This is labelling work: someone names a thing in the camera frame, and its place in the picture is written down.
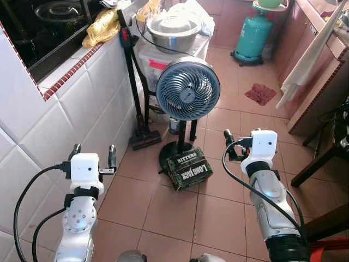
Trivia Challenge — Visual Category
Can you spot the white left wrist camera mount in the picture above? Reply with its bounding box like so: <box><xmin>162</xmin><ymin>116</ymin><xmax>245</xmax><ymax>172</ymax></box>
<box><xmin>70</xmin><ymin>153</ymin><xmax>104</xmax><ymax>189</ymax></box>

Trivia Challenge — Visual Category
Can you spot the dark wooden furniture leg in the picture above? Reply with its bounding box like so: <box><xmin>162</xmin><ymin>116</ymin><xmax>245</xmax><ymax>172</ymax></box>
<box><xmin>302</xmin><ymin>204</ymin><xmax>349</xmax><ymax>244</ymax></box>

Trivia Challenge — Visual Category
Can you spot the green gas cylinder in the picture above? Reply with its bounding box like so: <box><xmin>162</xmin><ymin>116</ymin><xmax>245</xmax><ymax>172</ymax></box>
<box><xmin>232</xmin><ymin>8</ymin><xmax>274</xmax><ymax>67</ymax></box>

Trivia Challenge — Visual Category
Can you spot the green plastic bowl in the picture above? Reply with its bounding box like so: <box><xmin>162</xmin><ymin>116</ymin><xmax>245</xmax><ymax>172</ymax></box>
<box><xmin>252</xmin><ymin>0</ymin><xmax>289</xmax><ymax>12</ymax></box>

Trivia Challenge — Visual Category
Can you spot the yellow cloth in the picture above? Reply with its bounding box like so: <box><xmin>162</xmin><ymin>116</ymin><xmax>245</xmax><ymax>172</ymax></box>
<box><xmin>81</xmin><ymin>8</ymin><xmax>121</xmax><ymax>49</ymax></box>

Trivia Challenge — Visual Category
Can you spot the red plastic stool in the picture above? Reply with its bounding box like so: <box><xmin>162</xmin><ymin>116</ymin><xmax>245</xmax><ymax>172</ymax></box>
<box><xmin>308</xmin><ymin>237</ymin><xmax>349</xmax><ymax>262</ymax></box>

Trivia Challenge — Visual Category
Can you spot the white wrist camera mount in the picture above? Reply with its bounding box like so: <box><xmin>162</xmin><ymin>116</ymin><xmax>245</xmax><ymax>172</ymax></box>
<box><xmin>241</xmin><ymin>129</ymin><xmax>279</xmax><ymax>172</ymax></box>
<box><xmin>70</xmin><ymin>153</ymin><xmax>104</xmax><ymax>189</ymax></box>

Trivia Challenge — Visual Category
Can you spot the grey robot leg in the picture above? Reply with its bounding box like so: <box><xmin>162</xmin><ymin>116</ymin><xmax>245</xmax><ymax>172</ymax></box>
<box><xmin>116</xmin><ymin>249</ymin><xmax>148</xmax><ymax>262</ymax></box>
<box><xmin>190</xmin><ymin>252</ymin><xmax>227</xmax><ymax>262</ymax></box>

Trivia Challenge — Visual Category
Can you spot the green bitters cardboard box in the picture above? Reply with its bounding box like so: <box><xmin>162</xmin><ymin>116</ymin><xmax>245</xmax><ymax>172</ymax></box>
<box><xmin>166</xmin><ymin>151</ymin><xmax>214</xmax><ymax>192</ymax></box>

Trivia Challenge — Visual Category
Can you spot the grey left robot leg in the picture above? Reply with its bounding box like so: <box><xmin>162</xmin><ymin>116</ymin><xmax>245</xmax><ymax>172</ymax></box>
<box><xmin>116</xmin><ymin>249</ymin><xmax>148</xmax><ymax>262</ymax></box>

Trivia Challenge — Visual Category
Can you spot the black stick vacuum cleaner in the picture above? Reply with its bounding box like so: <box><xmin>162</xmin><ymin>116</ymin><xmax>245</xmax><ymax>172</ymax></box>
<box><xmin>116</xmin><ymin>9</ymin><xmax>163</xmax><ymax>151</ymax></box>

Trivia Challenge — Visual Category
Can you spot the grey right robot leg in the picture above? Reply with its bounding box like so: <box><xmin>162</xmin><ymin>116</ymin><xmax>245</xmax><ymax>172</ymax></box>
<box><xmin>190</xmin><ymin>252</ymin><xmax>227</xmax><ymax>262</ymax></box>

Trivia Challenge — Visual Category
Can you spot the brown tiled counter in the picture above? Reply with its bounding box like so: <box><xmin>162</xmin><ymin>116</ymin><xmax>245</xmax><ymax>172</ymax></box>
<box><xmin>273</xmin><ymin>0</ymin><xmax>349</xmax><ymax>137</ymax></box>

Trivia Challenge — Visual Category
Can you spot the large metal bowl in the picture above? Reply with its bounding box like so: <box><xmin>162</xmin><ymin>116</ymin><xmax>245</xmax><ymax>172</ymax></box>
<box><xmin>146</xmin><ymin>13</ymin><xmax>202</xmax><ymax>53</ymax></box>

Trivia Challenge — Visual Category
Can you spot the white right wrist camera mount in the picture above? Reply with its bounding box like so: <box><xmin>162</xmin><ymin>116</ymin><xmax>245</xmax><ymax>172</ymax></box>
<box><xmin>241</xmin><ymin>129</ymin><xmax>279</xmax><ymax>172</ymax></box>

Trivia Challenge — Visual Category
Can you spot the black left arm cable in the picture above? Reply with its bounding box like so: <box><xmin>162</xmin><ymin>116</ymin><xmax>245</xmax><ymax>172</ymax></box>
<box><xmin>13</xmin><ymin>163</ymin><xmax>73</xmax><ymax>262</ymax></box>

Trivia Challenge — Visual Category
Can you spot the grey standing fan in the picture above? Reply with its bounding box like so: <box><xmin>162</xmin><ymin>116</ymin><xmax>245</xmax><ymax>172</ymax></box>
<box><xmin>155</xmin><ymin>56</ymin><xmax>222</xmax><ymax>173</ymax></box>

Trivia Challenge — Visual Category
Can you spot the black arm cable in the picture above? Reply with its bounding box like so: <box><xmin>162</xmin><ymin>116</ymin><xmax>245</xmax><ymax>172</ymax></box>
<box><xmin>13</xmin><ymin>163</ymin><xmax>73</xmax><ymax>262</ymax></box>
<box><xmin>221</xmin><ymin>139</ymin><xmax>307</xmax><ymax>242</ymax></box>

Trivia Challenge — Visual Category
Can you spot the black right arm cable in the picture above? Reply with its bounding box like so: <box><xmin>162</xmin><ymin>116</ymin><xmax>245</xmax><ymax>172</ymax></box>
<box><xmin>221</xmin><ymin>139</ymin><xmax>307</xmax><ymax>242</ymax></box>

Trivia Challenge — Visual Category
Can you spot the red floor rag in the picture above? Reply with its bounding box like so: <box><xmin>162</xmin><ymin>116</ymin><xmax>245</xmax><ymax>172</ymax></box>
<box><xmin>244</xmin><ymin>82</ymin><xmax>278</xmax><ymax>106</ymax></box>

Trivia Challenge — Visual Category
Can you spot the white covered small table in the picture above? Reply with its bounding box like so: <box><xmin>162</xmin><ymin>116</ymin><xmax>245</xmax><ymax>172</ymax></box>
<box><xmin>133</xmin><ymin>32</ymin><xmax>211</xmax><ymax>112</ymax></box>

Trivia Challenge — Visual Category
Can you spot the white hanging towel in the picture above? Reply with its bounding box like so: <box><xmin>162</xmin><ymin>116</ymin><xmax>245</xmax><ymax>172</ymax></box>
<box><xmin>275</xmin><ymin>0</ymin><xmax>349</xmax><ymax>110</ymax></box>

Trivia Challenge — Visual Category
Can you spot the dark wooden chair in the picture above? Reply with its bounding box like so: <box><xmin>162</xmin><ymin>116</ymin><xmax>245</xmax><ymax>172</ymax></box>
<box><xmin>290</xmin><ymin>100</ymin><xmax>349</xmax><ymax>189</ymax></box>

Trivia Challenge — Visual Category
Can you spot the black gas stove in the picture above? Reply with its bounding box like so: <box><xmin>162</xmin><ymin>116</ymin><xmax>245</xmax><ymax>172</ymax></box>
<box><xmin>0</xmin><ymin>0</ymin><xmax>105</xmax><ymax>84</ymax></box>

